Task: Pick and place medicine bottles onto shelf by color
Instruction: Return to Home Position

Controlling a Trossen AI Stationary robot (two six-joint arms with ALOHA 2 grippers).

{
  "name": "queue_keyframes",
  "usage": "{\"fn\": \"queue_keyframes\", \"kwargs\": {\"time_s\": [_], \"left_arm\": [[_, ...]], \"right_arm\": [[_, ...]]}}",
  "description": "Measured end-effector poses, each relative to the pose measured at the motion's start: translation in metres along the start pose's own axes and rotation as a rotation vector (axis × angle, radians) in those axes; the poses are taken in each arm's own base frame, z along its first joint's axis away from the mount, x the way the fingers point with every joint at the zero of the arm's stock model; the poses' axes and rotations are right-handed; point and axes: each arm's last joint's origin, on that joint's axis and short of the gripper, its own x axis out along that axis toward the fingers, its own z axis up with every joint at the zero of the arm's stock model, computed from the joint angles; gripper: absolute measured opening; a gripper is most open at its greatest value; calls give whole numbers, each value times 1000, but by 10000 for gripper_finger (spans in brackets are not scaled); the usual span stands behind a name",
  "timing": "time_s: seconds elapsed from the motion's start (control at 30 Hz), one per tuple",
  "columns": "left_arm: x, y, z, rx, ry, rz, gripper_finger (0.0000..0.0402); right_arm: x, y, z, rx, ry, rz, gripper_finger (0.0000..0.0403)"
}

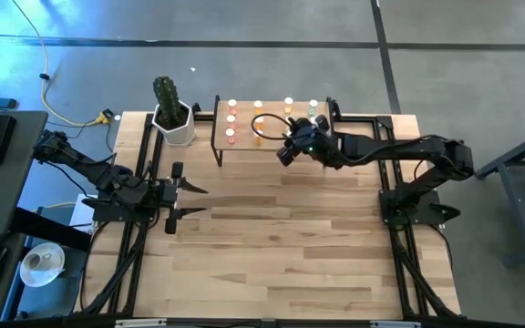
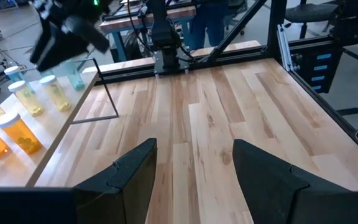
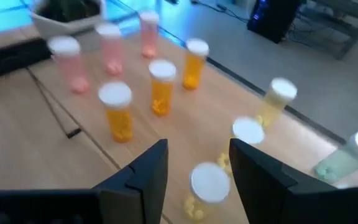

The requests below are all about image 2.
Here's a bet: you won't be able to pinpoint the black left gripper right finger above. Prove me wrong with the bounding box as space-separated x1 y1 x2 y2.
232 139 358 224

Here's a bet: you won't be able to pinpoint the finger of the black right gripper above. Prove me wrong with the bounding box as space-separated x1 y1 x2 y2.
65 17 110 53
29 18 88 72

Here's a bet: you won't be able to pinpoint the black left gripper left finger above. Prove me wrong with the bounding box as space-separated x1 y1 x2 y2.
0 139 158 224

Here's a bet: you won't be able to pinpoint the teal medicine bottle white cap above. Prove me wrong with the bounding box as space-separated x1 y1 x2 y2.
4 65 35 94
59 58 86 91

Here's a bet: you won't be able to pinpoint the wooden workbench blue legs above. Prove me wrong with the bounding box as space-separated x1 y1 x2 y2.
99 5 198 63

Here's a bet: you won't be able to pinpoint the person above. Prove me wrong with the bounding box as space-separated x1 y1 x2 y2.
188 0 229 50

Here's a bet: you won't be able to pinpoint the black box blue labels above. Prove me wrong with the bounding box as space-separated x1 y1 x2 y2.
295 43 344 94

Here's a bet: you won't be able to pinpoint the black office chair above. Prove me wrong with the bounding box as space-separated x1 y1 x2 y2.
283 0 340 40

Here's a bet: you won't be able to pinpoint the wooden shelf black metal frame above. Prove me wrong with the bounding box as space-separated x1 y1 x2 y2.
0 57 119 188

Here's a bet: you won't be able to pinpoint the silver bracket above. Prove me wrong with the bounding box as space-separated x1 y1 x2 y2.
276 24 294 73

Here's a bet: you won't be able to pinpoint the black aluminium table frame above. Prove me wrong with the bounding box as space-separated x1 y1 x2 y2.
94 0 358 164

